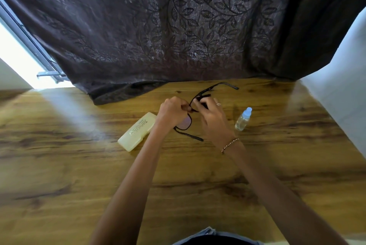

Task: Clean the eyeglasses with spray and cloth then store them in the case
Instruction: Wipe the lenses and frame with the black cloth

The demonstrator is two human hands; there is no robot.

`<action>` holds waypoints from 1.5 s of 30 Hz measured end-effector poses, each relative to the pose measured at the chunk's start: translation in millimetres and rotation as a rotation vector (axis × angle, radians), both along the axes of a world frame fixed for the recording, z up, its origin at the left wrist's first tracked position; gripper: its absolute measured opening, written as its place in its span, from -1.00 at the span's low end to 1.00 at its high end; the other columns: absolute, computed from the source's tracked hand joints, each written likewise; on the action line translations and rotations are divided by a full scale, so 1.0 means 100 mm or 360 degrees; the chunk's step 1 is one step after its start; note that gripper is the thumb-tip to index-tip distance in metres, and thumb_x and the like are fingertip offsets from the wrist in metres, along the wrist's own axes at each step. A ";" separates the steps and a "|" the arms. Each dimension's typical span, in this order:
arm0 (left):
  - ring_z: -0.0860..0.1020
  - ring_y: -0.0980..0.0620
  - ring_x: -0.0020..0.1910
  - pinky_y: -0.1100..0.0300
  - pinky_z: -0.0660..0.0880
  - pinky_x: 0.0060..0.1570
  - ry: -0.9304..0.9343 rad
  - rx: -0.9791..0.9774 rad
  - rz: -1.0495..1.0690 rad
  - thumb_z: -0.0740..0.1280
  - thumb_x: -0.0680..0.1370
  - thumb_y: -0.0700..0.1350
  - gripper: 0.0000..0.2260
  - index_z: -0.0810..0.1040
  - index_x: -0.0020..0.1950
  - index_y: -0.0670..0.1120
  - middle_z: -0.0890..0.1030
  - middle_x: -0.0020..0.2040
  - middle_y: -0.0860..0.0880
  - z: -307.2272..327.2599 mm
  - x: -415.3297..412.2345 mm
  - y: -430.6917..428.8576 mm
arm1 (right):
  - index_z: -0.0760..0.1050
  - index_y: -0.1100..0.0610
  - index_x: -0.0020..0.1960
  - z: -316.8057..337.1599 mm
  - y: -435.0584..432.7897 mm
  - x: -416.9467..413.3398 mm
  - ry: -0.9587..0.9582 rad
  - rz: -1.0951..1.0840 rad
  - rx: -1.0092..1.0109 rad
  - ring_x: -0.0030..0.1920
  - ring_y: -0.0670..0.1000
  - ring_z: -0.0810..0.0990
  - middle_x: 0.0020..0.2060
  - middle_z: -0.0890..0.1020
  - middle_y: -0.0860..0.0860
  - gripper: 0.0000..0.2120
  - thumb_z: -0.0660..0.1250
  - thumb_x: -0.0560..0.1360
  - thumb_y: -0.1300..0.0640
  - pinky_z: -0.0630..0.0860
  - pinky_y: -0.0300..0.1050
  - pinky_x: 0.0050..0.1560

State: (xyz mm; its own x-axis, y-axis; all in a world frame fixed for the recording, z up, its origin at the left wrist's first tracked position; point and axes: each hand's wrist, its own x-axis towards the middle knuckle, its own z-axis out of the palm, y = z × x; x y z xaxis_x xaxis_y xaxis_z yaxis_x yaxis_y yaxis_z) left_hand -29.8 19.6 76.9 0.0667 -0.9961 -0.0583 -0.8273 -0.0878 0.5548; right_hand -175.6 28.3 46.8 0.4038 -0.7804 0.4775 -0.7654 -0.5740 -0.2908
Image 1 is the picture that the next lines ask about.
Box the person's right hand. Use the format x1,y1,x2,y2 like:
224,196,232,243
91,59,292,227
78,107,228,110
191,97,239,151

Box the person's left hand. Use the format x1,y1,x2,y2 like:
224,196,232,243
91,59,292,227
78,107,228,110
156,96,193,129

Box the black-framed eyeglasses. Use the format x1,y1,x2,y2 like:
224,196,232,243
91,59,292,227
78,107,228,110
173,82,239,142

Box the person's left forearm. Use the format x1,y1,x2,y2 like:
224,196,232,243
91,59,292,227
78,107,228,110
89,122,176,245

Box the person's right forearm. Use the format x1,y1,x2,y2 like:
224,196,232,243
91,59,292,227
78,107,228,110
222,139,350,245

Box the small clear blue-capped bottle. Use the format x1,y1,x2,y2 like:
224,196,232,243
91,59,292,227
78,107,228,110
235,107,253,131

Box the pale yellow eyeglasses case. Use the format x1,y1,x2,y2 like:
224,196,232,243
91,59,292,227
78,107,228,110
117,112,158,152

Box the dark brown leaf-pattern curtain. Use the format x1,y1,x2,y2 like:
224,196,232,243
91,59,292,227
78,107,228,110
0,0,366,105

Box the person's grey-blue shirt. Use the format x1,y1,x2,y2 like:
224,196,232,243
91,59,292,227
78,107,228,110
171,227,267,245

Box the grey metal window latch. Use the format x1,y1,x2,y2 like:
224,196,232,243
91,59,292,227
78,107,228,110
37,72,67,83

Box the beaded wrist bracelet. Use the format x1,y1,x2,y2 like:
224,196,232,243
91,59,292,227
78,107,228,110
221,138,240,154

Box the grey metal window frame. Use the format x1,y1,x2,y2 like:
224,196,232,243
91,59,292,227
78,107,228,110
0,0,67,83

